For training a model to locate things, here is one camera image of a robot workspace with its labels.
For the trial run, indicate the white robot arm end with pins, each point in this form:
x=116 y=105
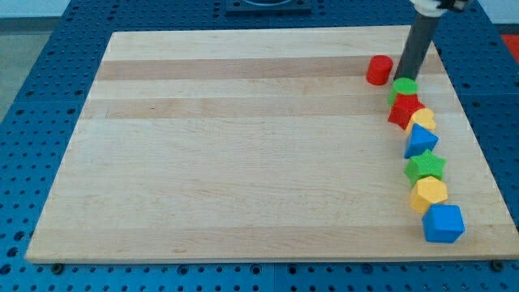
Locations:
x=436 y=8

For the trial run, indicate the yellow heart block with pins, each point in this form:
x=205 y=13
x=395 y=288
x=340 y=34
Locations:
x=424 y=117

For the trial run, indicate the light wooden board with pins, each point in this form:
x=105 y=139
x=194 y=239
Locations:
x=264 y=145

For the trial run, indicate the red cylinder block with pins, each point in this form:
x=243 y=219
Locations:
x=379 y=69

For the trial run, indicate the red star block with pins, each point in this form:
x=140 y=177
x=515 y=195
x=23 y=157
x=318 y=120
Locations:
x=403 y=108

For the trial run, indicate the green cylinder block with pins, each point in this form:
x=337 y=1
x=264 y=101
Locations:
x=404 y=86

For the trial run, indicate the blue triangle block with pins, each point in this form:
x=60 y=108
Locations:
x=419 y=140

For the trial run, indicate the green star block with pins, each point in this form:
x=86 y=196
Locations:
x=425 y=165

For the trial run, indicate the yellow hexagon block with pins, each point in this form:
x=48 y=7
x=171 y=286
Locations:
x=426 y=192

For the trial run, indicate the blue cube block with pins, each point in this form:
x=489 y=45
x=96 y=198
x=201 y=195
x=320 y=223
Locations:
x=443 y=223

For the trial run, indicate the grey cylindrical pointer rod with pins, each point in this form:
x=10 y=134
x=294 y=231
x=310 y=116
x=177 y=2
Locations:
x=417 y=44

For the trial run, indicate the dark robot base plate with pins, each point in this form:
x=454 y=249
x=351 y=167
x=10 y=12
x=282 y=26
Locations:
x=245 y=6

